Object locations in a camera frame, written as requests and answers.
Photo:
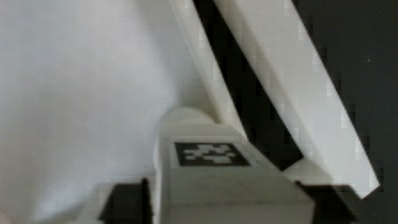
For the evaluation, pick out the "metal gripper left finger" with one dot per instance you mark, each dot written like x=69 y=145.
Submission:
x=124 y=208

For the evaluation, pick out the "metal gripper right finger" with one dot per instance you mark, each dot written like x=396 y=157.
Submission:
x=334 y=204

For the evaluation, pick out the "white table leg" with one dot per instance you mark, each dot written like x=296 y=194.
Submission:
x=218 y=185

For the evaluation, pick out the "white square table top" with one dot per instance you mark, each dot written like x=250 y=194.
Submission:
x=104 y=63

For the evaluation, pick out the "white U-shaped fence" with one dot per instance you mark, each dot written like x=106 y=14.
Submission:
x=273 y=41

